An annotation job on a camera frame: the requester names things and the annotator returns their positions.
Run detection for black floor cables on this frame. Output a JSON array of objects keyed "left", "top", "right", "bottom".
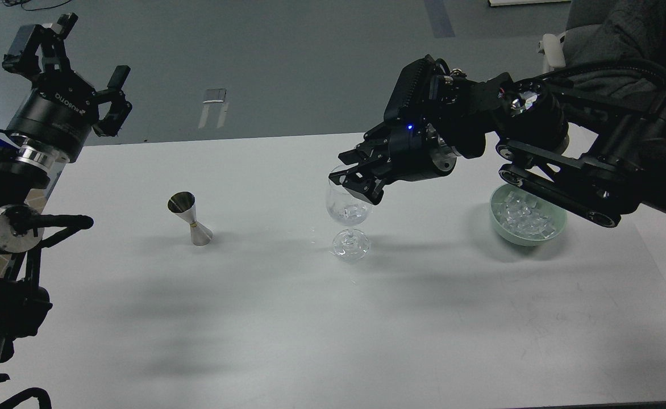
[{"left": 0, "top": 0, "right": 73, "bottom": 25}]

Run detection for steel cocktail jigger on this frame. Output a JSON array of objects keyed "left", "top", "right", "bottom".
[{"left": 167, "top": 191, "right": 213, "bottom": 247}]

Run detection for green bowl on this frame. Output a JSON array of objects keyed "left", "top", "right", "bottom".
[{"left": 488, "top": 184, "right": 568, "bottom": 247}]

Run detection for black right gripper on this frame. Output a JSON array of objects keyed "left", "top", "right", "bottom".
[{"left": 328, "top": 122, "right": 459, "bottom": 206}]

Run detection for person in grey hoodie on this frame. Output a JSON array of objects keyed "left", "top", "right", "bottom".
[{"left": 563, "top": 0, "right": 666, "bottom": 108}]

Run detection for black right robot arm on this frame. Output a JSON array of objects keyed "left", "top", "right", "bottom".
[{"left": 330, "top": 55, "right": 666, "bottom": 228}]

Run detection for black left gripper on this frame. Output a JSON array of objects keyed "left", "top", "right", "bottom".
[{"left": 2, "top": 12, "right": 132, "bottom": 163}]

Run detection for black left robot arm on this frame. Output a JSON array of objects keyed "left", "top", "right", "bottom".
[{"left": 0, "top": 13, "right": 132, "bottom": 408}]

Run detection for clear ice cubes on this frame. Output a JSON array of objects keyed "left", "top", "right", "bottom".
[{"left": 494, "top": 190, "right": 557, "bottom": 239}]

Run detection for clear wine glass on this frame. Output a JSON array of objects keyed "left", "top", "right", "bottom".
[{"left": 326, "top": 180, "right": 372, "bottom": 262}]

